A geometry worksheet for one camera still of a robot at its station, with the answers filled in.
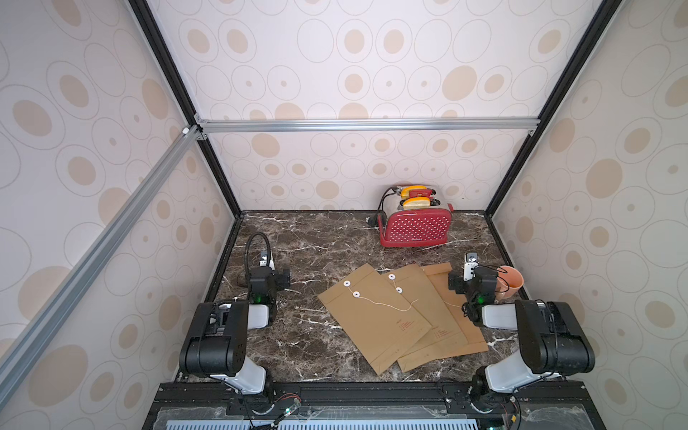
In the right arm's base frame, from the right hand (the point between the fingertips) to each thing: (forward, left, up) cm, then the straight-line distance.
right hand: (467, 270), depth 94 cm
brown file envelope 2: (-5, +19, -3) cm, 20 cm away
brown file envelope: (-19, +30, -5) cm, 36 cm away
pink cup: (-4, -13, 0) cm, 14 cm away
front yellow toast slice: (+18, +18, +16) cm, 30 cm away
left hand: (-2, +68, +4) cm, 68 cm away
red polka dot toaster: (+14, +16, +6) cm, 22 cm away
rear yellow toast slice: (+23, +22, +17) cm, 36 cm away
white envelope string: (-12, +29, -5) cm, 32 cm away
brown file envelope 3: (+1, +8, -6) cm, 10 cm away
